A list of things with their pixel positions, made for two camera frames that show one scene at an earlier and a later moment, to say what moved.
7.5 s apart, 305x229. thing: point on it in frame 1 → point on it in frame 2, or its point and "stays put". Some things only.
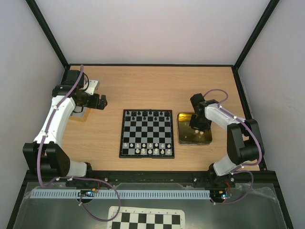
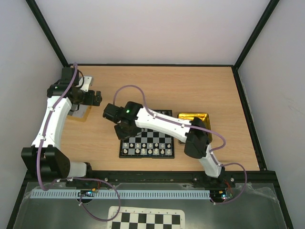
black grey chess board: x=147 y=133 stays put
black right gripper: x=198 y=125 → x=122 y=131
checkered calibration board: x=145 y=218 stays put
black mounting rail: x=153 y=177 stays put
